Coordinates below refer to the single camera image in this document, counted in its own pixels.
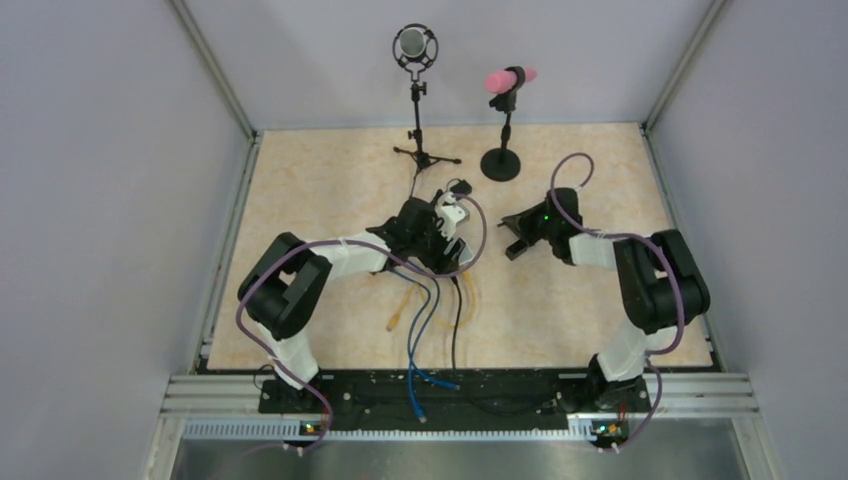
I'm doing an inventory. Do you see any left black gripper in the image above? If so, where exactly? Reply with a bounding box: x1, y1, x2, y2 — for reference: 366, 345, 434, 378
409, 214, 465, 279

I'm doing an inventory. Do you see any black cable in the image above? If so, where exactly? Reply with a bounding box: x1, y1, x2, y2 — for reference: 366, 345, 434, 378
450, 276, 551, 415

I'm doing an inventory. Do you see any yellow ethernet cable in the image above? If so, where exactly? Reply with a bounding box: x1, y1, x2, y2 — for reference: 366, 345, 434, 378
386, 270, 480, 333

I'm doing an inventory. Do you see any white network switch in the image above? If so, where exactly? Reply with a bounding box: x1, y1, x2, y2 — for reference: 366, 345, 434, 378
457, 239, 475, 267

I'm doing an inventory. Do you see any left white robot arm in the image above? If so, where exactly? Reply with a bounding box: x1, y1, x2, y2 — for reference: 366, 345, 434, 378
236, 186, 482, 414

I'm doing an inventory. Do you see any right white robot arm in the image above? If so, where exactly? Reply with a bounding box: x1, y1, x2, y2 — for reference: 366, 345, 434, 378
500, 188, 711, 412

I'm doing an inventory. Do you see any black power adapter upper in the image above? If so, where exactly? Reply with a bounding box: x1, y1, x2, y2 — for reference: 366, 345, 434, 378
450, 180, 473, 196

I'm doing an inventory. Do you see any black round-base microphone stand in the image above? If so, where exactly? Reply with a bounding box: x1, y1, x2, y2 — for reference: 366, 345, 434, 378
480, 92, 521, 182

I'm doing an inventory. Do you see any pink foam microphone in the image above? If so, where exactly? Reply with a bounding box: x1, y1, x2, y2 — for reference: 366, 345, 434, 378
484, 67, 538, 94

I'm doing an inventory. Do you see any black tripod microphone stand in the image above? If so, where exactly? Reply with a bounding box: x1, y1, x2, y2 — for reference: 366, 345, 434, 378
393, 70, 462, 197

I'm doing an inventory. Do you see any grey studio microphone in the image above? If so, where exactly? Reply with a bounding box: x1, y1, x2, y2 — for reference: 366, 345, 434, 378
392, 23, 439, 76

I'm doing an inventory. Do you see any blue ethernet cable short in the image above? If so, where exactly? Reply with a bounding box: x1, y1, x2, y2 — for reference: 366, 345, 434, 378
413, 279, 459, 391

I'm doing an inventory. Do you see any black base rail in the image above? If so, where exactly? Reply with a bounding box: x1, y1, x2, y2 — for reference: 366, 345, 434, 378
258, 368, 651, 433

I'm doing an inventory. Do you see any blue ethernet cable long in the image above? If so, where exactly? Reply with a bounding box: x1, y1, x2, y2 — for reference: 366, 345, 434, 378
391, 269, 432, 424

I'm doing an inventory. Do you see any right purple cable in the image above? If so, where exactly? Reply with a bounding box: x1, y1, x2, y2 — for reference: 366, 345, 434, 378
549, 152, 686, 452

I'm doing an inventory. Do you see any purple cable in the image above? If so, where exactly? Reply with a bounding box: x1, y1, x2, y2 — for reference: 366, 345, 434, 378
549, 152, 686, 452
235, 193, 490, 455

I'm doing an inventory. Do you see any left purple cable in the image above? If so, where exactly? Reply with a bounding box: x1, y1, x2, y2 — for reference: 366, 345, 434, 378
235, 193, 490, 455

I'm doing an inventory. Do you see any white slotted cable duct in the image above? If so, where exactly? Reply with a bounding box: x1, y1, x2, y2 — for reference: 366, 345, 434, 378
182, 418, 625, 443

